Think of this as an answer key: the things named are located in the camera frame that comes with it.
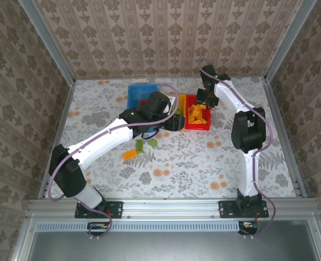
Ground yellow plastic bin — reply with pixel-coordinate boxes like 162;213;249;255
175;94;190;129

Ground red plastic bin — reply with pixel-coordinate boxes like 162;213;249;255
184;94;212;131

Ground blue plastic bin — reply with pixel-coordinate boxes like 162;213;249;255
127;83;160;135

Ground floral patterned table cover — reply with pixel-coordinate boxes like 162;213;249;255
42;77;297;199

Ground grey metal panel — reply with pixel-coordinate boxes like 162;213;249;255
27;219;321;261

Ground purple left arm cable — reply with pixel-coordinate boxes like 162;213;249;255
47;83;180;240

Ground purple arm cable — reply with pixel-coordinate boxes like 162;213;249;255
47;83;180;240
199;65;276;240

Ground thin black camera cable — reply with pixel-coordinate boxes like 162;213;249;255
141;129;159;140

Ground thin aluminium rail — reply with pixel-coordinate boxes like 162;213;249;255
74;77;264;80

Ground aluminium side rail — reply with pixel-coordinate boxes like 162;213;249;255
37;80;76;201
261;77;308;198

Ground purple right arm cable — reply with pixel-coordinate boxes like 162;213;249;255
199;65;276;240

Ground wide aluminium base rail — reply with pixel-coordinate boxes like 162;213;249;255
27;197;318;220

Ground aluminium frame post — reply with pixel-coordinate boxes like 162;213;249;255
263;0;318;82
18;0;77;85

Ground grey slotted cable duct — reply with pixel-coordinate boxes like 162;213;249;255
36;220;240;232

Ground small coloured wire bundle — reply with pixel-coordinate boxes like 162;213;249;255
89;222;109;235
238;221;259;235

